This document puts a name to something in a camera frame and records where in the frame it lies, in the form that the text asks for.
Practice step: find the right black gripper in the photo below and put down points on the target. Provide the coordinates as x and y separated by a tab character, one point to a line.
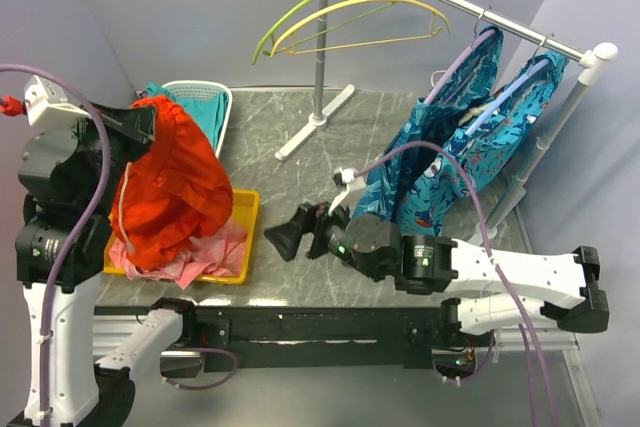
307	218

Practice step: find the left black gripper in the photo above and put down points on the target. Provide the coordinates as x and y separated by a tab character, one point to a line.
136	124

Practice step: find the orange shorts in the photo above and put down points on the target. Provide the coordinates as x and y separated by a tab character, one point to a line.
176	191

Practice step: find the yellow hanger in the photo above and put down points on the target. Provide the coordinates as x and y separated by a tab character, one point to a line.
308	30

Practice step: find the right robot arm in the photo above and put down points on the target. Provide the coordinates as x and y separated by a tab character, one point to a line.
483	290

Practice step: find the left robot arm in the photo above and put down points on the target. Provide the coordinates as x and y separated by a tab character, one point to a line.
71	175

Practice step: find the pink patterned shorts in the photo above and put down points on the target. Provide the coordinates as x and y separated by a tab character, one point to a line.
220	259

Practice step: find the teal folded shorts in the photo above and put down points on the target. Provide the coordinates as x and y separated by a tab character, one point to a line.
210	117

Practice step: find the green hanger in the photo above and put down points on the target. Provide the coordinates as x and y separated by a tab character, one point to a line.
310	2

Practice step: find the turquoise shark shorts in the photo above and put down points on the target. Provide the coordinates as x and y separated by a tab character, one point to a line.
481	155

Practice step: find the light blue hanger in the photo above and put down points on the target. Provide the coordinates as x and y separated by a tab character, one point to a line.
532	69

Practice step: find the purple hanger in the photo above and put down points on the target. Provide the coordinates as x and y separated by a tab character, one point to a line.
478	38

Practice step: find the yellow plastic tray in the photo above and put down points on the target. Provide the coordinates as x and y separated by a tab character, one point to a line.
245	213

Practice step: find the white perforated basket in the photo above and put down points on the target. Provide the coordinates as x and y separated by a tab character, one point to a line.
220	107

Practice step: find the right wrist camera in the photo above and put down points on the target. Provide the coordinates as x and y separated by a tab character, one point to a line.
351	188

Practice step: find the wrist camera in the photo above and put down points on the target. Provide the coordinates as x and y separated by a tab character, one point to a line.
47	106
351	188

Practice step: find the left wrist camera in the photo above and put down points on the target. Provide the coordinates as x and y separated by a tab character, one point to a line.
47	106

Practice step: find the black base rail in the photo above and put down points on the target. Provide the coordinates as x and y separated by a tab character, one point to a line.
288	337

